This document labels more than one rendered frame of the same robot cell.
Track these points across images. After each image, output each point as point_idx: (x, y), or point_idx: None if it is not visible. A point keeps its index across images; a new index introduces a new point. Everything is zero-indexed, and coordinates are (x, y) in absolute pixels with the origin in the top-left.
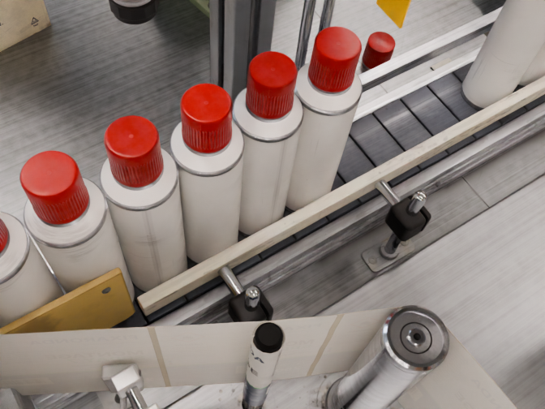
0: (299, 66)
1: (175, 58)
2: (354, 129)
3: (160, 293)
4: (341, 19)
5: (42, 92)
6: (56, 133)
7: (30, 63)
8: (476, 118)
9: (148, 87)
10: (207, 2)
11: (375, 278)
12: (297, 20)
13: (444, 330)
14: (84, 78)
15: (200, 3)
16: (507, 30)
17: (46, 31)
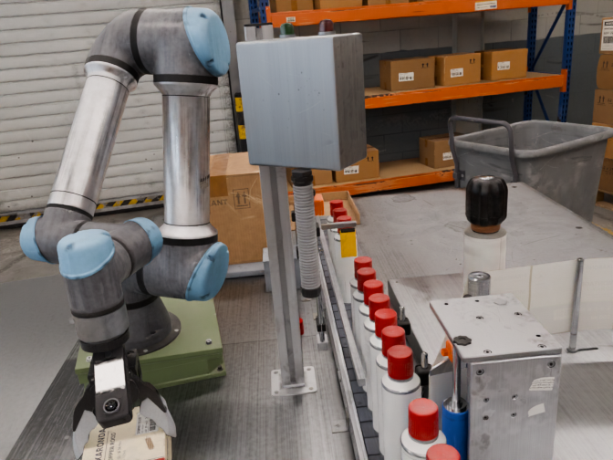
0: (322, 314)
1: (241, 393)
2: (343, 335)
3: None
4: (264, 335)
5: (221, 451)
6: (255, 451)
7: (193, 452)
8: None
9: (252, 408)
10: (215, 371)
11: (421, 350)
12: (252, 348)
13: (479, 271)
14: (224, 431)
15: (214, 372)
16: (348, 262)
17: (174, 440)
